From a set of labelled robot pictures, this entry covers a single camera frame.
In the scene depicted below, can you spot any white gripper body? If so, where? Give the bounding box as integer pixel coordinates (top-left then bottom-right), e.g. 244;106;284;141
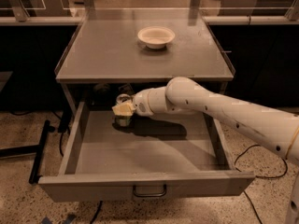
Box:
133;89;153;117

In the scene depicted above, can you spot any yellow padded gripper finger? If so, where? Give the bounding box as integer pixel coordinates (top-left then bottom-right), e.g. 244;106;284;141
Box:
112;102;135;116

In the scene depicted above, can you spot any green soda can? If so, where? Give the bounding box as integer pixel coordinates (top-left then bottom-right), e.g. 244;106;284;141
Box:
114;93;134;128

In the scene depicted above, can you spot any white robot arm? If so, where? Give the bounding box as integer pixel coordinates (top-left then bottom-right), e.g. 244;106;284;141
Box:
112;77;299;166

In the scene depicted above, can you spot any open grey top drawer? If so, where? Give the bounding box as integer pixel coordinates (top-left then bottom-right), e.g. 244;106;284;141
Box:
39;103;254;202

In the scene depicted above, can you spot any white tagged dark object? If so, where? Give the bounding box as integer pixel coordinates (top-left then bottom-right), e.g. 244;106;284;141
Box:
117;83;135;96

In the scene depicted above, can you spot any dark round object inside cabinet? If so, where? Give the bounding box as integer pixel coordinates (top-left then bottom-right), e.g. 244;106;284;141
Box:
93;84;110;99

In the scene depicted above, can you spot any grey metal cabinet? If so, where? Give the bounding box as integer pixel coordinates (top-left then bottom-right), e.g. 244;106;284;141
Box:
54;8;236;117

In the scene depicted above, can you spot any white paper bowl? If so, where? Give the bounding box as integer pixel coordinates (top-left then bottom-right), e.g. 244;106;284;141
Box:
137;26;176;49

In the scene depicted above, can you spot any black metal stand base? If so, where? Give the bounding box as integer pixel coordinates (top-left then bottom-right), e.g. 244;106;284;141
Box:
0;120;55;185

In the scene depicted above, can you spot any black cable left floor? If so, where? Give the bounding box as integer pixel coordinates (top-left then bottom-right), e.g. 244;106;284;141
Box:
8;109;72;158

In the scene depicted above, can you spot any black drawer handle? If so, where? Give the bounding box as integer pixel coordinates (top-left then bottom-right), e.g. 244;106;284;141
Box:
133;185;167;198

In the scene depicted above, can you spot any black cable under drawer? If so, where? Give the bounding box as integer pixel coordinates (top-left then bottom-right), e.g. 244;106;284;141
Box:
89;200;104;224

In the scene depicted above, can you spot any black floor cable right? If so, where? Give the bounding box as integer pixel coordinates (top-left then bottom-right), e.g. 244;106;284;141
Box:
234;144;289;224

